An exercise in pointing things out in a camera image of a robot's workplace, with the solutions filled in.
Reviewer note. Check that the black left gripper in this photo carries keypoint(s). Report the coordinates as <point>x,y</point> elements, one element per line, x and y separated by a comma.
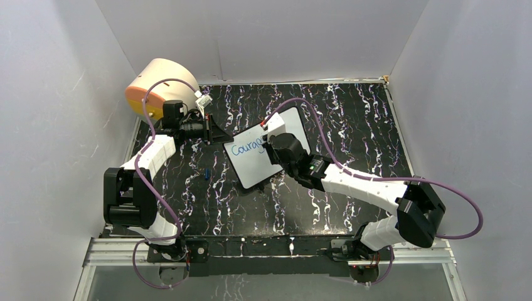
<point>217,135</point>

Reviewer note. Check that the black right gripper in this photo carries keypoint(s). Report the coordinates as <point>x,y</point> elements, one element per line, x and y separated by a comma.
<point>268,147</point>

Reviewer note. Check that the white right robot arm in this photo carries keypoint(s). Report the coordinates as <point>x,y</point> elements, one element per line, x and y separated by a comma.
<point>414,207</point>

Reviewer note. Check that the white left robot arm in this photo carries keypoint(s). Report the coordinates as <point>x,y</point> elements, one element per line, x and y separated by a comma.
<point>130,199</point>

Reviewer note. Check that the small black-framed whiteboard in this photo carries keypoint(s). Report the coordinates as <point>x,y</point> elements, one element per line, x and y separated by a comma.
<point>250,160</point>

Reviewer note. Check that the beige and orange cylinder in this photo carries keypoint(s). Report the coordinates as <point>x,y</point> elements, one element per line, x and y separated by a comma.
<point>180,84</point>

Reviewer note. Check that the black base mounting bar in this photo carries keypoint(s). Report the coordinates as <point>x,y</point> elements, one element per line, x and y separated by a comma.
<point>332,255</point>

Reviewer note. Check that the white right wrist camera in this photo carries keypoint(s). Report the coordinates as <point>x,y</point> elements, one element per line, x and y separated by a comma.
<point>274,126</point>

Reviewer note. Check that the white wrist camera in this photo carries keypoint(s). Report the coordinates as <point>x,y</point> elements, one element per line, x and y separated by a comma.
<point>274,126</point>
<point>202,101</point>

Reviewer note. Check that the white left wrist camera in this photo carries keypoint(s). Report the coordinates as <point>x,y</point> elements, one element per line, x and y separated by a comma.
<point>202,101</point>

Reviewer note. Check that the aluminium frame rail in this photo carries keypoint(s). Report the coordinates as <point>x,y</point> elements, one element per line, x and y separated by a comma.
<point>118,252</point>

